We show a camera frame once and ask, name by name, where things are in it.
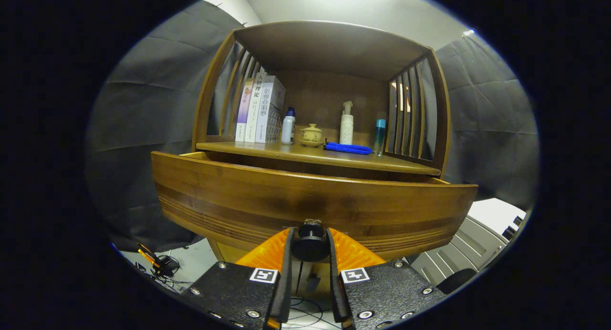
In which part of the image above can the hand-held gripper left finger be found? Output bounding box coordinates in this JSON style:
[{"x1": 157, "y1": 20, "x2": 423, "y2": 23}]
[{"x1": 179, "y1": 227, "x2": 294, "y2": 330}]

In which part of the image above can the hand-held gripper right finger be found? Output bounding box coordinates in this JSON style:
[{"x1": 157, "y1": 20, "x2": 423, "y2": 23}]
[{"x1": 326, "y1": 227, "x2": 447, "y2": 330}]

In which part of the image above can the black drawer knob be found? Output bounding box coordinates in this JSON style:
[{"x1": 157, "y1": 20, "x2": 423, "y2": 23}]
[{"x1": 291, "y1": 219, "x2": 331, "y2": 262}]

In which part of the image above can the brown wooden drawer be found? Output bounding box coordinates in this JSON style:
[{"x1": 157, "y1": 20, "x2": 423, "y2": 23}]
[{"x1": 151, "y1": 151, "x2": 479, "y2": 263}]

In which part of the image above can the brown wooden countertop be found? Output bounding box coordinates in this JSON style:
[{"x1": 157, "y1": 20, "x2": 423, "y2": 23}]
[{"x1": 196, "y1": 140, "x2": 442, "y2": 177}]

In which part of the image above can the brown wooden cabinet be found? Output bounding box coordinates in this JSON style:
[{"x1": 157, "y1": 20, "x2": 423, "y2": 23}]
[{"x1": 192, "y1": 21, "x2": 452, "y2": 299}]

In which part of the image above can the orange and black tool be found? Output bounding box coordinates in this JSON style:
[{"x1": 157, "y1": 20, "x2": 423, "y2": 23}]
[{"x1": 137, "y1": 243, "x2": 179, "y2": 278}]

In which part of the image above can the blue folded cloth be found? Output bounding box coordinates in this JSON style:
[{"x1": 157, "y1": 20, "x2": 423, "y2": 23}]
[{"x1": 324, "y1": 142, "x2": 373, "y2": 155}]

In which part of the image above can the beige lidded teacup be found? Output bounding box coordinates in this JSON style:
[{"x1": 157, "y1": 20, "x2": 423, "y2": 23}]
[{"x1": 299, "y1": 124, "x2": 324, "y2": 148}]

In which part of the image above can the white bottle blue cap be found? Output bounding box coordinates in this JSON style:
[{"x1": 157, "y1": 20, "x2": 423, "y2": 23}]
[{"x1": 281, "y1": 107, "x2": 296, "y2": 145}]

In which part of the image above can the teal slim bottle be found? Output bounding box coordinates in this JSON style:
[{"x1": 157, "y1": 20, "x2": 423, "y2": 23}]
[{"x1": 374, "y1": 119, "x2": 386, "y2": 156}]

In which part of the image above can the white pump bottle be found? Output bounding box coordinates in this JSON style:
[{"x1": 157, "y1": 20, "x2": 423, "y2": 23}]
[{"x1": 339, "y1": 101, "x2": 354, "y2": 145}]

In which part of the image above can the plain white book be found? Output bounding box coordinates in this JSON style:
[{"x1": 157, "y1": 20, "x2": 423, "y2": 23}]
[{"x1": 244, "y1": 72, "x2": 265, "y2": 143}]

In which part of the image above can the white patterned book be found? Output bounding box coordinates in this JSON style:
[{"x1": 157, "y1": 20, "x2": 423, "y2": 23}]
[{"x1": 255, "y1": 75, "x2": 286, "y2": 144}]

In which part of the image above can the purple book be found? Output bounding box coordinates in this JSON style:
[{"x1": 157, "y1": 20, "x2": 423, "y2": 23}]
[{"x1": 235, "y1": 78, "x2": 256, "y2": 142}]

